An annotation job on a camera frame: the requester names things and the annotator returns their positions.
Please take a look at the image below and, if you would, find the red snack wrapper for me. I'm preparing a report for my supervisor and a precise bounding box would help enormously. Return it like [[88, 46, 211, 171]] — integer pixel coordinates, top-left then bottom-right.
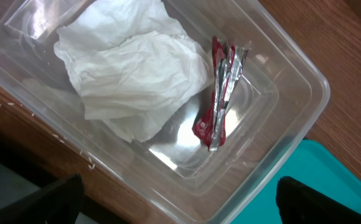
[[192, 36, 249, 153]]

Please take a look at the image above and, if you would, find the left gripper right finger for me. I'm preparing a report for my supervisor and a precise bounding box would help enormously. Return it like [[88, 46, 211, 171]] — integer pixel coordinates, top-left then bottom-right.
[[276, 176, 361, 224]]

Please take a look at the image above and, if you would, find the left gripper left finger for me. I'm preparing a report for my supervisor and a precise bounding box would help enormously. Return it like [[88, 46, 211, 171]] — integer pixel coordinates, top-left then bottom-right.
[[0, 174, 85, 224]]

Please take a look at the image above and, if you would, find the teal serving tray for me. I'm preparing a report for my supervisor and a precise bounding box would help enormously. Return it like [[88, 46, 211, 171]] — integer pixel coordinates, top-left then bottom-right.
[[232, 140, 361, 224]]

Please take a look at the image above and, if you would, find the white napkin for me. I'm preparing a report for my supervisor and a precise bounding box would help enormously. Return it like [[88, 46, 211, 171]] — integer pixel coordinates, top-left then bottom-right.
[[54, 0, 213, 142]]

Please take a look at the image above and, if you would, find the black tray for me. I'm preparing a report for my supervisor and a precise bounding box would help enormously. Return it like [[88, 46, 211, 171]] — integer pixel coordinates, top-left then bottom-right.
[[0, 141, 124, 223]]

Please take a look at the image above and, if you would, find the clear plastic bin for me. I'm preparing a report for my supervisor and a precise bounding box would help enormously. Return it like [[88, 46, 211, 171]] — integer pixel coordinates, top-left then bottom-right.
[[0, 0, 330, 223]]

